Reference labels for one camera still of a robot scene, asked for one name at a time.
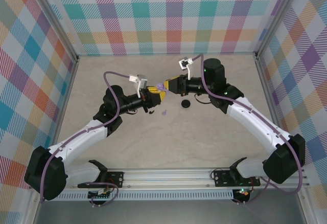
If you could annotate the purple round earbud charging case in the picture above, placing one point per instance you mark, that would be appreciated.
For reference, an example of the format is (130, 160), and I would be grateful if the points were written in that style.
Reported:
(161, 86)

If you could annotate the black round earbud charging case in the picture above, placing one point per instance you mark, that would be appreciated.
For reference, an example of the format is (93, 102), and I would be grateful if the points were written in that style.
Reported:
(185, 103)

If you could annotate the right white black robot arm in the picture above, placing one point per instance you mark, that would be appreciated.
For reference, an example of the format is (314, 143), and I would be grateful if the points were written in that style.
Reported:
(255, 121)

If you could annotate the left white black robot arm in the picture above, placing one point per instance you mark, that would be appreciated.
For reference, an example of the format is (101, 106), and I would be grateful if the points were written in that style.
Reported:
(76, 142)

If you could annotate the grey metal sheet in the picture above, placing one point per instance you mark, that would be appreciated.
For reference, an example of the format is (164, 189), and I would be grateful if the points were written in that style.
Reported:
(166, 213)

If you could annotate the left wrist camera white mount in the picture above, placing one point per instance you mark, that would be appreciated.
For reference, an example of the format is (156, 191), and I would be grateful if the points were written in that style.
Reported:
(141, 83)

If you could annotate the aluminium side rail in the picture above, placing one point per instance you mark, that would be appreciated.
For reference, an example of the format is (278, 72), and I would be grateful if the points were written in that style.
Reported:
(70, 86)
(265, 86)

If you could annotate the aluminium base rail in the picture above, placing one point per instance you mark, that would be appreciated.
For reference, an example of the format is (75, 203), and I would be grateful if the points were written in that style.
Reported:
(166, 176)

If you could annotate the aluminium frame post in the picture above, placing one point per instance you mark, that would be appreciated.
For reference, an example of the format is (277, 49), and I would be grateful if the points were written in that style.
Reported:
(55, 19)
(278, 17)

